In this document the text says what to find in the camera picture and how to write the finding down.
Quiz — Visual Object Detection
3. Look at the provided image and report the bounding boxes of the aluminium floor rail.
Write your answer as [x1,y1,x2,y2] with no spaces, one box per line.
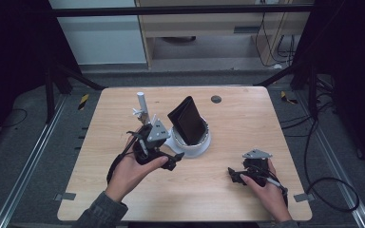
[296,89,365,228]
[0,94,68,228]

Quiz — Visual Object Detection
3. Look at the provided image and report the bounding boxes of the black floor cables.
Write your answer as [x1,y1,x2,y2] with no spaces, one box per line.
[279,75,338,139]

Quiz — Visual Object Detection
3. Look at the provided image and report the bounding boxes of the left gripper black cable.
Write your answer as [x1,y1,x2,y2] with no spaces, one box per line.
[106,129,141,185]

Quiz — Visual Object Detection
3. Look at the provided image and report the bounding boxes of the white bowl with silver rim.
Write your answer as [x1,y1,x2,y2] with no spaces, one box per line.
[170,116,211,154]

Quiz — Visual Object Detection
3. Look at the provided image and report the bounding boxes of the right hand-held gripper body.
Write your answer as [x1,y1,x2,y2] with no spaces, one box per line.
[241,148,274,188]

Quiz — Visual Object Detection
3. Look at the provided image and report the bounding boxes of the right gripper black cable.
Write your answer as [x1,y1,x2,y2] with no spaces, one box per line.
[265,117,361,214]

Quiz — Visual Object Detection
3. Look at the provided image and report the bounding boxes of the white stand with hooks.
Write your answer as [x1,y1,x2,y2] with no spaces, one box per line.
[131,91,213,159]

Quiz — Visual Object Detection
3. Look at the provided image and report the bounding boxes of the person's left hand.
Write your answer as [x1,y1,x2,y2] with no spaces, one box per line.
[105,151,170,203]

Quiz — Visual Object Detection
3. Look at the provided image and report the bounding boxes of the thin black floor cable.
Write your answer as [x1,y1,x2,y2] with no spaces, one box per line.
[0,107,29,129]

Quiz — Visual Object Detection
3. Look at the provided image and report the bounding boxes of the black leather wallet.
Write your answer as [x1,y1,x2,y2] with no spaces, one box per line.
[166,95,208,147]

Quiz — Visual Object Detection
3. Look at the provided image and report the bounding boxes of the light wooden desk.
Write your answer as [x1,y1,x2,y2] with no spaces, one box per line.
[135,0,316,69]

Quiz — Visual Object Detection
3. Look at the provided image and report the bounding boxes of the black cables under desk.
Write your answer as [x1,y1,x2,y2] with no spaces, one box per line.
[254,11,297,69]

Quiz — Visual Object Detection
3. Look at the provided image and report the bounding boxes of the black horizontal frame bar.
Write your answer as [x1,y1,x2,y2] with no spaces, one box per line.
[48,4,314,17]

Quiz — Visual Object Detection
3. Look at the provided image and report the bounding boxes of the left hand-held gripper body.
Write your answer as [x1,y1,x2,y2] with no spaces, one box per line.
[132,118,172,166]

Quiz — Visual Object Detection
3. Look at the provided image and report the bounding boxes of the black metal stand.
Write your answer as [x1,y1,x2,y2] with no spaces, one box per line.
[254,60,319,120]
[42,58,106,125]

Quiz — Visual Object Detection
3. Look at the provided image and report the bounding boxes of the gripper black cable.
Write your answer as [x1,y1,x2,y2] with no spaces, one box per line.
[106,129,141,185]
[265,117,361,214]

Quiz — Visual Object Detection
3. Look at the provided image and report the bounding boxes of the white cabinet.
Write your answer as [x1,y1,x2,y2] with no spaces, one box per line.
[48,0,147,67]

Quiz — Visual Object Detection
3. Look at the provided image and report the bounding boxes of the yellow black striped tape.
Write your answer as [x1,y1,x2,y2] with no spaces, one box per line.
[279,90,299,105]
[77,93,90,111]

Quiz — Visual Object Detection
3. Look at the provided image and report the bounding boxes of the person's right hand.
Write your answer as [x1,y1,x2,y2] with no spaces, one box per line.
[240,158,294,223]

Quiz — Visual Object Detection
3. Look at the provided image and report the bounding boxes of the grey tape piece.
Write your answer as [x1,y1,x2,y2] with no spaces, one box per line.
[53,192,77,202]
[293,192,316,203]

